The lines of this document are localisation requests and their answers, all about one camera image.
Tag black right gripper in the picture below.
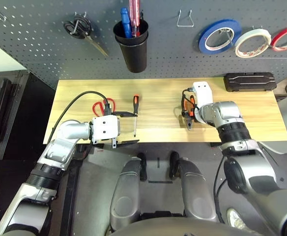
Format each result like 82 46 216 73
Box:
182 108 199 121

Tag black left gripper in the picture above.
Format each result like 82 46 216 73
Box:
111 111 141 149

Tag orange black pliers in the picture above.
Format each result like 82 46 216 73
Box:
180 94 196 131

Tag orange black screwdriver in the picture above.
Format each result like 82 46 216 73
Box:
133 94 141 138

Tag red handled scissors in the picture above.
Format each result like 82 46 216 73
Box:
92 97 116 118

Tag white tape roll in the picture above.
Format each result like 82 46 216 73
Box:
234 29 272 59

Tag grey metal pegboard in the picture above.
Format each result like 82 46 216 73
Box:
0 0 287 90

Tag black robot left foot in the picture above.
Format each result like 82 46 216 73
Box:
136 152 148 182

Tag black robot foot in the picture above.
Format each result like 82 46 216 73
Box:
136 152 148 182
169 151 181 180

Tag black robot right foot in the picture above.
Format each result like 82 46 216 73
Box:
169 151 181 180

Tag black plastic tool case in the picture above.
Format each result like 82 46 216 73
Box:
223 72 277 93

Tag silver robot left leg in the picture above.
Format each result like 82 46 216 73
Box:
110 158 143 231

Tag silver robot leg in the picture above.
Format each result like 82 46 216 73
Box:
110 158 143 231
179 158 218 222

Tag black plastic cup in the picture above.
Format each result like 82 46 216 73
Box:
115 34 149 74
113 19 149 47

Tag blue tape roll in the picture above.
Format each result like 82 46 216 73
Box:
199 19 242 55

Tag silver robot right leg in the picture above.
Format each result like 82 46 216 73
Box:
179 158 218 222

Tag red tape roll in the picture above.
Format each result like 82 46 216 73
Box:
270 24 287 52

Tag grey robot torso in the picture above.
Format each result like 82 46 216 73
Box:
104 216 259 236

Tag black side cabinet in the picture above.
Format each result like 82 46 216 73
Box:
0 70 31 160

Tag white worn sneaker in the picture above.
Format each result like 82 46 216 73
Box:
226 207 247 231

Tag metal scissors peg hook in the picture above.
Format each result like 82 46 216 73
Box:
72 11 87 35

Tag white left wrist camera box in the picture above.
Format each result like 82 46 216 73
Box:
91 115 121 145

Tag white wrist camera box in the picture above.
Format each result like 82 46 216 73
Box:
192 81 213 109
91 115 121 145

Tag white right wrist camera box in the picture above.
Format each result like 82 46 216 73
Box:
192 81 213 109

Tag black left camera cable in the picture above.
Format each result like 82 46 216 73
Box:
52 90 114 140

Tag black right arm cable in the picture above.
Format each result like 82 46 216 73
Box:
213 153 229 223

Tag wire loop pliers holder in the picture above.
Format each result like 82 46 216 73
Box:
176 9 195 27

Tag black handled scissors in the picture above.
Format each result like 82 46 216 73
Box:
63 14 109 58

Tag blue handled screwdriver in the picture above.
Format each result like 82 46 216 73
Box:
120 7 133 39

